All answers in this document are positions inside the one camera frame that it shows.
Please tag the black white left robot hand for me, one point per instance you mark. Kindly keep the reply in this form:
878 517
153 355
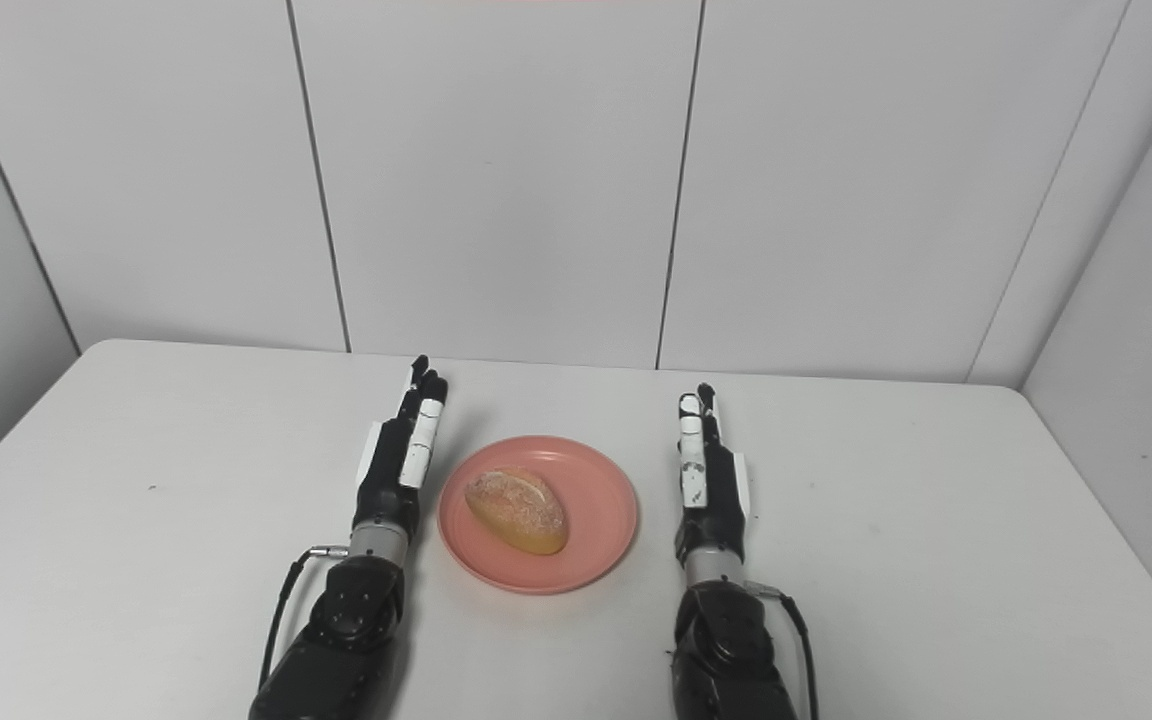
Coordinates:
386 480

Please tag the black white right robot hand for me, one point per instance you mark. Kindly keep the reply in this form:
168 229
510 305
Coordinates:
721 515

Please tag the pink round plate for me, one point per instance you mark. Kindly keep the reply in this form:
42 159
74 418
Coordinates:
601 500

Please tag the golden bread roll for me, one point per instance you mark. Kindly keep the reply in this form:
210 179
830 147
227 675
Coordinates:
518 510

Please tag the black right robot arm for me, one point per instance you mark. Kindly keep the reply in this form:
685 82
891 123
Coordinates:
726 650

